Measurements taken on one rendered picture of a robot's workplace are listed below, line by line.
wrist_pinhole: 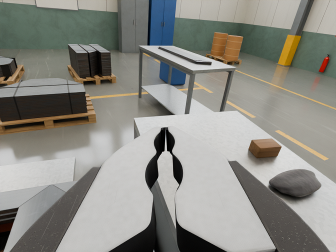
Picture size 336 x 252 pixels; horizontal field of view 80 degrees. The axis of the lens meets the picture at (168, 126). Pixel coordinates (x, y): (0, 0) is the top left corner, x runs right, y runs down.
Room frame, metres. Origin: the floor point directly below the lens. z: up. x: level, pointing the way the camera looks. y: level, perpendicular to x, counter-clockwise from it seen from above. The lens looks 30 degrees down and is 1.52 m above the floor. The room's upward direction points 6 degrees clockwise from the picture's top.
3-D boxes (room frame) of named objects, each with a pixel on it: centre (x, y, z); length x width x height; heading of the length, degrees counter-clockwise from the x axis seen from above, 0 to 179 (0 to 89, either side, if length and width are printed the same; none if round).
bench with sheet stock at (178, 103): (3.21, -0.08, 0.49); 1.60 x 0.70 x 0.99; 33
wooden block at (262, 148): (0.68, -0.40, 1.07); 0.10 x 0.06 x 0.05; 107
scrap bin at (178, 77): (4.93, 0.02, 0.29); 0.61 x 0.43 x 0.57; 28
